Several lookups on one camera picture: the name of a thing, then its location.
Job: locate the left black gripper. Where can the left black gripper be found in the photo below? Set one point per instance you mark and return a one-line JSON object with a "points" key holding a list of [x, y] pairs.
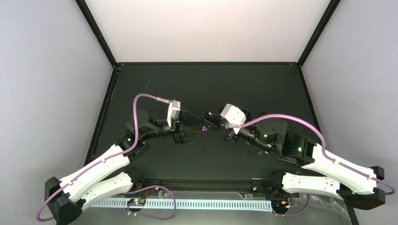
{"points": [[179, 131]]}

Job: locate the electronics board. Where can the electronics board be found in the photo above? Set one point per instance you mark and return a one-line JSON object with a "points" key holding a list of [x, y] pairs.
{"points": [[136, 202], [283, 204]]}

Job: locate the right electronics board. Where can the right electronics board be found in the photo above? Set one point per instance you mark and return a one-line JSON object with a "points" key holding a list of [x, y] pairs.
{"points": [[283, 204]]}

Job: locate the white slotted cable duct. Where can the white slotted cable duct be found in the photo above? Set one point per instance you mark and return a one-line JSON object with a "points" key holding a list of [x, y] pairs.
{"points": [[205, 204]]}

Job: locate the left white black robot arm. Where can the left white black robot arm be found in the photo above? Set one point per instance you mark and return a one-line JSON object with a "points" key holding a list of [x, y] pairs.
{"points": [[67, 198]]}

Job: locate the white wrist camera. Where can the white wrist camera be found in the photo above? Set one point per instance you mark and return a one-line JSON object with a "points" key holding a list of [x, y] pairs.
{"points": [[233, 117], [174, 108]]}

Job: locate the left electronics board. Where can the left electronics board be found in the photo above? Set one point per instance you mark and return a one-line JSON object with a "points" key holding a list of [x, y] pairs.
{"points": [[136, 202]]}

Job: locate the right black frame post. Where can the right black frame post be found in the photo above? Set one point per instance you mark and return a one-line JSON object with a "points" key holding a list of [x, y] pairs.
{"points": [[321, 25]]}

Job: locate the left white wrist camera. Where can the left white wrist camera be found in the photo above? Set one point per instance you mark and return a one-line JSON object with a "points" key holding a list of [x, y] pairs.
{"points": [[174, 108]]}

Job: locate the black frame post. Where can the black frame post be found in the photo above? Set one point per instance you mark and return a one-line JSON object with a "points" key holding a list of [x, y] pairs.
{"points": [[84, 8], [321, 25]]}

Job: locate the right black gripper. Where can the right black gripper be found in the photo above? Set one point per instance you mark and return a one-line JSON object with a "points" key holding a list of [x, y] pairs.
{"points": [[231, 138]]}

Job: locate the lilac earbud charging case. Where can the lilac earbud charging case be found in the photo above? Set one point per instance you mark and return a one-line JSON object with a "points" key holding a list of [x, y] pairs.
{"points": [[208, 120]]}

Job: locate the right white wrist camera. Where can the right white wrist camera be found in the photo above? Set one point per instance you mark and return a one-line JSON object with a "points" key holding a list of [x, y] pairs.
{"points": [[233, 117]]}

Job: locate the left black frame post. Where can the left black frame post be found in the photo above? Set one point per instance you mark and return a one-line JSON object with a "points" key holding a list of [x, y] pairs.
{"points": [[84, 8]]}

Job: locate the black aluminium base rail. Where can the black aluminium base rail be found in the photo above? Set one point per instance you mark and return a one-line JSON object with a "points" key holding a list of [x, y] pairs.
{"points": [[210, 185]]}

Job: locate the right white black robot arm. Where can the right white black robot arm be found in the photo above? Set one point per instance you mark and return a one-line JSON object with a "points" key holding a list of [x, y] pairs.
{"points": [[297, 143]]}

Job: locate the clear plastic sheet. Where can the clear plastic sheet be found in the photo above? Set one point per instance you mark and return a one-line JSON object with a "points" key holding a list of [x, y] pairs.
{"points": [[304, 205]]}

